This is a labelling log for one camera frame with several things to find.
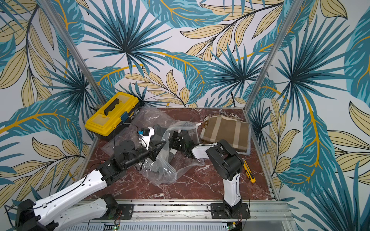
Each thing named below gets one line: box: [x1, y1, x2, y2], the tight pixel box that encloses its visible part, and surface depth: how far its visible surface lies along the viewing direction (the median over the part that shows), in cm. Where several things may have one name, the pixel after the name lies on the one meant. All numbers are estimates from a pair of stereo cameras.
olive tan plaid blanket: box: [200, 114, 250, 153], surface depth 100 cm
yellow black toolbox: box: [84, 91, 141, 140], surface depth 94 cm
